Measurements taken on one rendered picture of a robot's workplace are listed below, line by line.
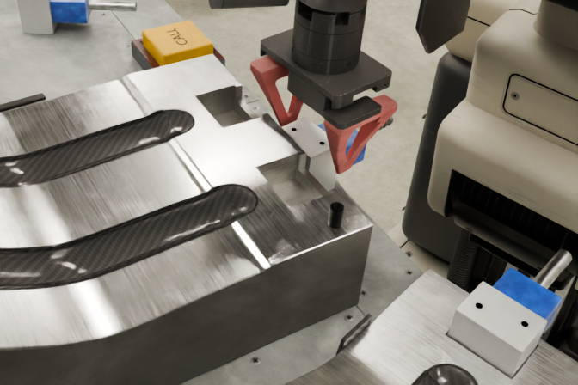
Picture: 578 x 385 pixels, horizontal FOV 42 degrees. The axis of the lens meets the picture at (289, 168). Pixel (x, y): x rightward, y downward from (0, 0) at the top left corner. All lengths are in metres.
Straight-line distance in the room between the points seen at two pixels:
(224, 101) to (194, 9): 2.01
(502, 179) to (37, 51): 0.54
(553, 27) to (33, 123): 0.50
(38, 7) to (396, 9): 2.00
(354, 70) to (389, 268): 0.17
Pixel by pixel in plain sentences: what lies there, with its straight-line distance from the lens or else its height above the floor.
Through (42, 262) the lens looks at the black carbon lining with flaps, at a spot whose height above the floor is 0.88.
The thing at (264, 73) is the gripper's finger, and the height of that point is 0.91.
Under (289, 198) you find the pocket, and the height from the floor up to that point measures 0.86.
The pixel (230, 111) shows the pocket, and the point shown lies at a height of 0.86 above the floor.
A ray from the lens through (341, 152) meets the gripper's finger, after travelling 0.64.
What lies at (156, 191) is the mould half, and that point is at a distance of 0.58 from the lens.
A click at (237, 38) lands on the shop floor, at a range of 2.52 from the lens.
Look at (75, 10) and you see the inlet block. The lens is 0.93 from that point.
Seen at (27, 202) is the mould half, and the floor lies 0.89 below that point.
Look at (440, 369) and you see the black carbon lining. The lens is 0.53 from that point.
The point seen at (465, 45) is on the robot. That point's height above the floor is 0.72.
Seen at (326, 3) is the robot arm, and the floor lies 1.00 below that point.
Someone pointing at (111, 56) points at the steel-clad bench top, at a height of 0.80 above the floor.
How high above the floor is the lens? 1.27
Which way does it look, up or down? 40 degrees down
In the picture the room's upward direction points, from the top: 5 degrees clockwise
